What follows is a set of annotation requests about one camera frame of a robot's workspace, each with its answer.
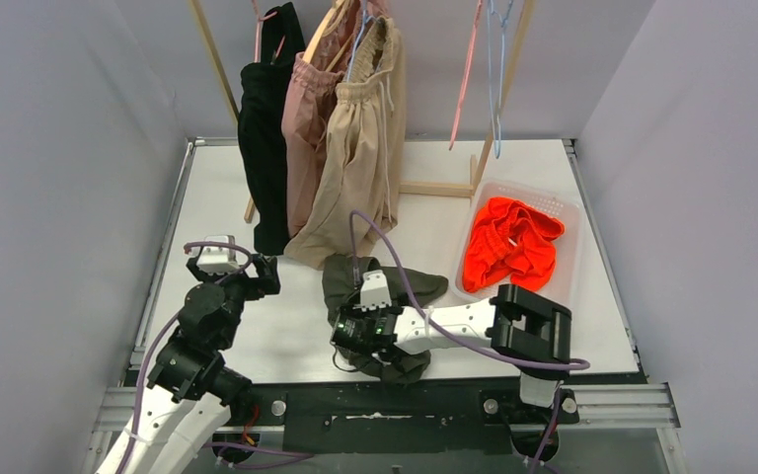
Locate olive green shorts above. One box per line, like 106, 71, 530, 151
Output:
322, 254, 448, 385

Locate beige shorts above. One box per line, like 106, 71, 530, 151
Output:
284, 17, 407, 269

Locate orange shorts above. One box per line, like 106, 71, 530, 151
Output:
461, 197, 566, 293

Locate light blue wire hanger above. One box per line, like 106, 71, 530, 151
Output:
485, 0, 515, 158

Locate pink hanger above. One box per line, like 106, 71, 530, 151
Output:
251, 0, 286, 65
448, 0, 484, 150

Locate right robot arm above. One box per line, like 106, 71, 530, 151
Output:
331, 284, 573, 422

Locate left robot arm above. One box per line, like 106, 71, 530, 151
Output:
97, 241, 281, 473

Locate black shorts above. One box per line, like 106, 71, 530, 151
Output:
238, 2, 305, 256

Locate pink shorts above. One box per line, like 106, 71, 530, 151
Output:
281, 1, 389, 239

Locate pink hanger on black shorts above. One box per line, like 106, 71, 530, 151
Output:
251, 0, 286, 65

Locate wooden hanger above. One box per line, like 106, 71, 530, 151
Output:
302, 0, 357, 72

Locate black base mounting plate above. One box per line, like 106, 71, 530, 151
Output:
216, 377, 653, 454

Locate wooden clothes rack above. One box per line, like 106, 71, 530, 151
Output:
187, 0, 540, 225

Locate white plastic basket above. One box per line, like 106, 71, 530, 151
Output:
450, 180, 582, 306

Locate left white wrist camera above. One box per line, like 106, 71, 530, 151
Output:
192, 246, 240, 276

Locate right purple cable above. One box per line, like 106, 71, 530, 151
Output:
348, 210, 591, 474

